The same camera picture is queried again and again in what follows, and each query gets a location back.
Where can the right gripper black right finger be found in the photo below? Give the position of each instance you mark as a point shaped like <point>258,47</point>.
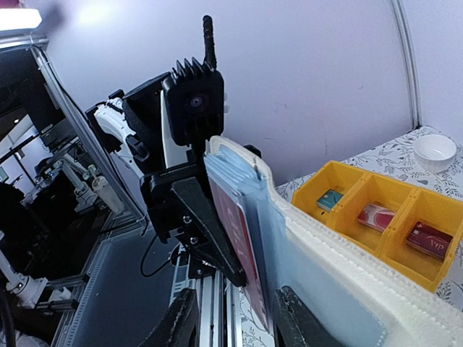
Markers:
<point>295,325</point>

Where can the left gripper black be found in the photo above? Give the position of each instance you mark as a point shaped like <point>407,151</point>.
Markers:
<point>180,205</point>

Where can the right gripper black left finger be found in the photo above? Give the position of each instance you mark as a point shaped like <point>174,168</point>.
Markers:
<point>180,325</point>

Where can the beige card holder wallet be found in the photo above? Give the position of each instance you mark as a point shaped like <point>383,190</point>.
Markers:
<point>357,298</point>

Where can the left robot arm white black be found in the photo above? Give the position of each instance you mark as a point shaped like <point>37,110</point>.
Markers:
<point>160,130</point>

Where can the green card stack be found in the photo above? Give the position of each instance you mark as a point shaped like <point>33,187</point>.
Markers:
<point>329,200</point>

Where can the pink white card stack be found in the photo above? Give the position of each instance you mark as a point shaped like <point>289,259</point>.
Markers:
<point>376,217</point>

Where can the dark red VIP card stack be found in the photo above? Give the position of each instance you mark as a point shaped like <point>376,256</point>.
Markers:
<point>429,240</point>

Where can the yellow left storage bin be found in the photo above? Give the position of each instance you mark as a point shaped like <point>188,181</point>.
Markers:
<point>326,190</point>

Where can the yellow middle storage bin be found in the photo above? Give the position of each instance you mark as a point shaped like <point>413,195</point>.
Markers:
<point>375,189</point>

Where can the white ceramic bowl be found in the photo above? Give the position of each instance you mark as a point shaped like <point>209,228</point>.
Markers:
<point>434,153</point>

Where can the ceiling light panel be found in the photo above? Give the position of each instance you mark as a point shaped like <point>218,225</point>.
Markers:
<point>19,19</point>

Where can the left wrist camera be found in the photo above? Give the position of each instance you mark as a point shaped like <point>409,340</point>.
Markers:
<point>194,95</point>

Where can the left aluminium frame post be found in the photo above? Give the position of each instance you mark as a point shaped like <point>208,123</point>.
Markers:
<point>410,64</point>

